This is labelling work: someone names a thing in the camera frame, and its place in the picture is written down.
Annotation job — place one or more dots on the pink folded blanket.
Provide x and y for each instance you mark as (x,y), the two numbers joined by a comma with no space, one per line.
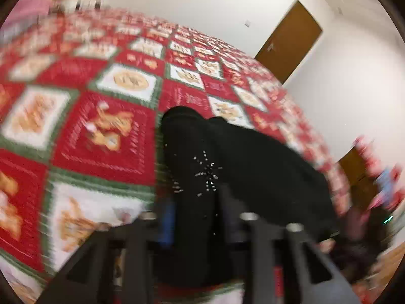
(28,9)

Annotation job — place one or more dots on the grey patterned pillow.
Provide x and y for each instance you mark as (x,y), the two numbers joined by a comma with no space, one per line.
(79,4)

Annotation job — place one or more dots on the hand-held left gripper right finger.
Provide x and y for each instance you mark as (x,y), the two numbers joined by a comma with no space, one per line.
(234,224)

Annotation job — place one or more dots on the brown wooden door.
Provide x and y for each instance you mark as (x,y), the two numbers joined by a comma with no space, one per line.
(288,44)

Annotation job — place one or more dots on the red checkered printed blanket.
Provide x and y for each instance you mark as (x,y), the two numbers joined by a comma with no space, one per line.
(104,133)

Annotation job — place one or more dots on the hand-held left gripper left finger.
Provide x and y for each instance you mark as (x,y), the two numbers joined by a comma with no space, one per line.
(166,224)

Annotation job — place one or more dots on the black pants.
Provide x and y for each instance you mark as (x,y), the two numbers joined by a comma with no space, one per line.
(253,171)

